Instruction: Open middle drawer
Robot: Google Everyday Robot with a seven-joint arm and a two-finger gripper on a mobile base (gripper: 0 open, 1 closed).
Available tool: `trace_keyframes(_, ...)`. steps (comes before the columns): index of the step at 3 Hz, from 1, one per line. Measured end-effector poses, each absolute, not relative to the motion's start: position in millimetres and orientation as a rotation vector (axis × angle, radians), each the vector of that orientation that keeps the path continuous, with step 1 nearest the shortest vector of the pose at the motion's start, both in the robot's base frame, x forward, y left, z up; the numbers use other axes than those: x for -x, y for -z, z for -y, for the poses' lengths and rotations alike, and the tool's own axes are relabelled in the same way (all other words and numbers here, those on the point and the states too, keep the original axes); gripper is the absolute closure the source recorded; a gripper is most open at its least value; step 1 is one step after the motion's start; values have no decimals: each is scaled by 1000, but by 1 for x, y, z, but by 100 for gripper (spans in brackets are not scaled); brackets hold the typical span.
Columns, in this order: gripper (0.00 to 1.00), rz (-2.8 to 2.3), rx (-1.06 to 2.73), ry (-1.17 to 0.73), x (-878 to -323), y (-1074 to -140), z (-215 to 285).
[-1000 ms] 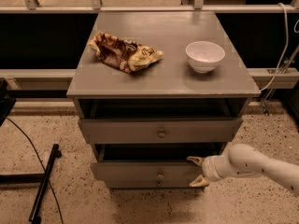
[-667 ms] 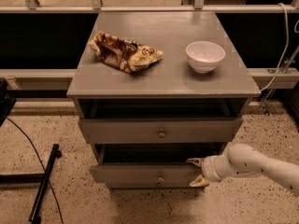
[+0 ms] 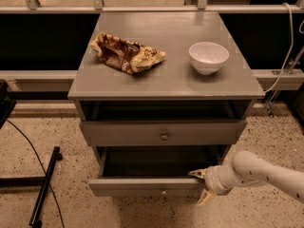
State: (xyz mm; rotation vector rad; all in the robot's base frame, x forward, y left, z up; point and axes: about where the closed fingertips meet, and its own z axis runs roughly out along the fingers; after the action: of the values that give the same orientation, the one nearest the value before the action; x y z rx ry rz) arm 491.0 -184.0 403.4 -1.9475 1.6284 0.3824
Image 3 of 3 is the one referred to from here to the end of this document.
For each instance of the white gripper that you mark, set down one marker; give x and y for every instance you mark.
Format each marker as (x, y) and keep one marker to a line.
(212, 180)

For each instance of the grey drawer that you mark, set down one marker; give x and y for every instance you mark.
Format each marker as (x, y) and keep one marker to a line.
(160, 133)
(153, 170)

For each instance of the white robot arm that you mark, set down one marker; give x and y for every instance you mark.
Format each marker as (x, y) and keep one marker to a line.
(248, 169)

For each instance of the grey top drawer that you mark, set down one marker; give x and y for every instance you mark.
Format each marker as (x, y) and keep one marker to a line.
(160, 133)

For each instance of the grey wooden drawer cabinet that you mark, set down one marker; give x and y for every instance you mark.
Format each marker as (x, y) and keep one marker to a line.
(172, 90)

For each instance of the white ceramic bowl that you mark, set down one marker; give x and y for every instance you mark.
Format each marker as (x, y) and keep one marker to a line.
(207, 57)

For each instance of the crumpled brown chip bag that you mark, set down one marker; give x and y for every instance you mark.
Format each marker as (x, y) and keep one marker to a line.
(127, 56)

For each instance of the black metal stand base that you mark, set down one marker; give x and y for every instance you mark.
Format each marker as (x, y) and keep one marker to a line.
(43, 182)

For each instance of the black box at left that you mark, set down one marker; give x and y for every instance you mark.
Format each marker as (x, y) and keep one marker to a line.
(6, 103)

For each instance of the metal railing frame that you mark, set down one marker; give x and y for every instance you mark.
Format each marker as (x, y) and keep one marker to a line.
(126, 8)

